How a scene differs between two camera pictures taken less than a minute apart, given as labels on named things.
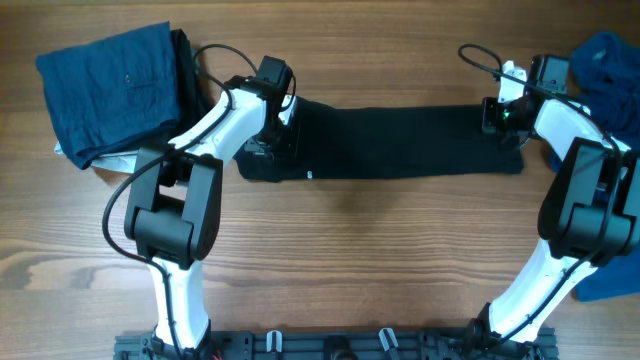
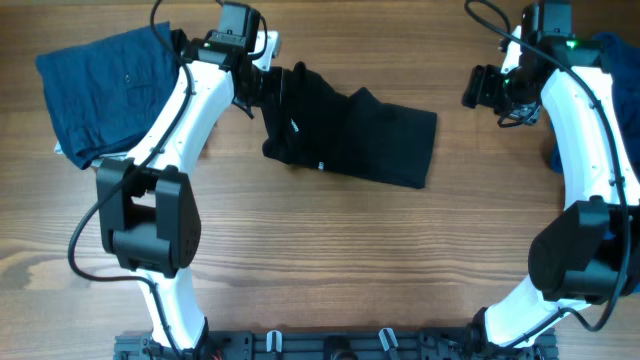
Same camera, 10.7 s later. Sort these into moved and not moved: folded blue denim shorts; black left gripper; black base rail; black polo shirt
Moved: black polo shirt; black left gripper
Not moved: black base rail; folded blue denim shorts
